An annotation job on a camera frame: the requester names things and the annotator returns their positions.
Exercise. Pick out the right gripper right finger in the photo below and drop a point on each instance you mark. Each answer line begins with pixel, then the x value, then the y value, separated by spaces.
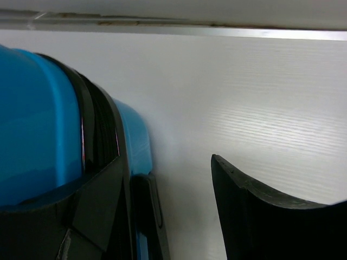
pixel 260 222

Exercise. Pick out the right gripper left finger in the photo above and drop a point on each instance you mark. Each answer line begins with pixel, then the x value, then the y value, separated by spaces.
pixel 84 219

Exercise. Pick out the blue child suitcase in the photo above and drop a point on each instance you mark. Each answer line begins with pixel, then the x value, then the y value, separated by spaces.
pixel 57 126

